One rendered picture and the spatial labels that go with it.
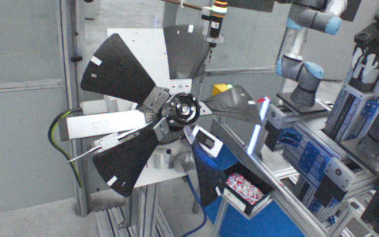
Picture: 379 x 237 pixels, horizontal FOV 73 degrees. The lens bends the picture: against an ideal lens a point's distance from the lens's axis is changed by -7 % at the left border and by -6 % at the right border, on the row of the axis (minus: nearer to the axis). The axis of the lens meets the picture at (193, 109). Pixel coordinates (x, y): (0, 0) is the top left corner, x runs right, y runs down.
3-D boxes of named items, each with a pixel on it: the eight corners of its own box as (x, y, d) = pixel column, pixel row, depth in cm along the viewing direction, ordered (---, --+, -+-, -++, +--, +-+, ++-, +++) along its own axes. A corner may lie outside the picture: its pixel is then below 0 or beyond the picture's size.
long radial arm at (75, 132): (137, 112, 115) (145, 108, 105) (140, 130, 114) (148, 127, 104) (65, 121, 102) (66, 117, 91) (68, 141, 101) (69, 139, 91)
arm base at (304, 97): (302, 94, 168) (307, 80, 163) (319, 105, 157) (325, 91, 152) (284, 95, 162) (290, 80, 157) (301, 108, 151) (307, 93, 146)
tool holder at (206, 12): (194, 37, 90) (199, 7, 85) (203, 34, 95) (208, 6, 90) (218, 45, 87) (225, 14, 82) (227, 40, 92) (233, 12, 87)
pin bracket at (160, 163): (153, 154, 115) (160, 154, 108) (166, 153, 118) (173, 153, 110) (154, 168, 115) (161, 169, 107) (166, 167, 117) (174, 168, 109)
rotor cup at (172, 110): (147, 104, 101) (158, 97, 90) (179, 89, 108) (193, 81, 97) (164, 139, 102) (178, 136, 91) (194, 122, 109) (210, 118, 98)
